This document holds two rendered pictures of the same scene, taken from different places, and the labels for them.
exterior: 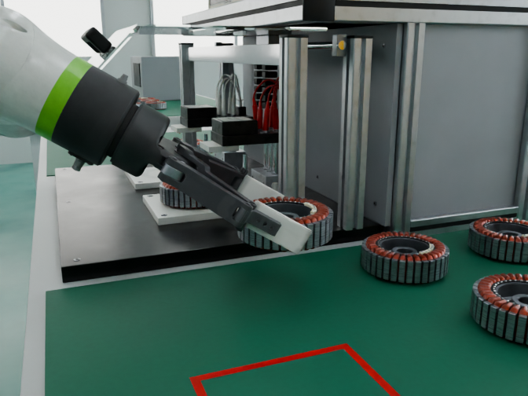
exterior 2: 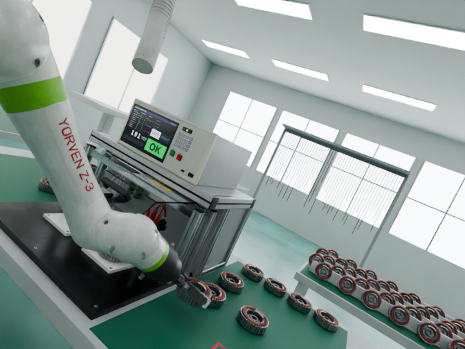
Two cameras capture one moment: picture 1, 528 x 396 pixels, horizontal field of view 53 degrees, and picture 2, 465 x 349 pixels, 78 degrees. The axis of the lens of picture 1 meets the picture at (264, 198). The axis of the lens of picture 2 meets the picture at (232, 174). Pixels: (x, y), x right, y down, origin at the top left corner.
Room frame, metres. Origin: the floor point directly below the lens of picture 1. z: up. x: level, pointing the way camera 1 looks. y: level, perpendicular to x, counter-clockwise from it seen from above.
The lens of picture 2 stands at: (0.01, 0.61, 1.30)
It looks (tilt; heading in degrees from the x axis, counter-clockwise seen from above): 5 degrees down; 316
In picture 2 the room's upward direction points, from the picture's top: 24 degrees clockwise
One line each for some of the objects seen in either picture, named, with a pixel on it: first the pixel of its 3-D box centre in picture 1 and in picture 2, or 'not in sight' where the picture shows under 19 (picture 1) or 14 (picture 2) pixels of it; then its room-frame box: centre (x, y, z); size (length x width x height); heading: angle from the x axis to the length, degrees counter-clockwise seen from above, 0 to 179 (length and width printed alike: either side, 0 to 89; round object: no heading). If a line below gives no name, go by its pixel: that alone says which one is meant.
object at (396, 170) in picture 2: not in sight; (313, 208); (2.13, -3.26, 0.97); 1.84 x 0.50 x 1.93; 21
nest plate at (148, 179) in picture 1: (165, 175); (73, 223); (1.11, 0.21, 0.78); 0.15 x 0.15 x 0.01; 21
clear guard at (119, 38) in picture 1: (196, 49); (149, 194); (0.86, 0.10, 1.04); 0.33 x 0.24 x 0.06; 111
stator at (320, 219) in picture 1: (284, 221); (194, 291); (0.60, -0.02, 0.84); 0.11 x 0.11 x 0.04
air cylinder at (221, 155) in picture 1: (229, 161); not in sight; (1.17, 0.08, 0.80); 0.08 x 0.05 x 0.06; 21
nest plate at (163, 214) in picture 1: (193, 204); (113, 255); (0.89, 0.12, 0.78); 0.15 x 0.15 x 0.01; 21
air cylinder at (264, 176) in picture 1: (270, 185); not in sight; (0.94, -0.01, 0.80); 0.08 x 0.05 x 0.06; 21
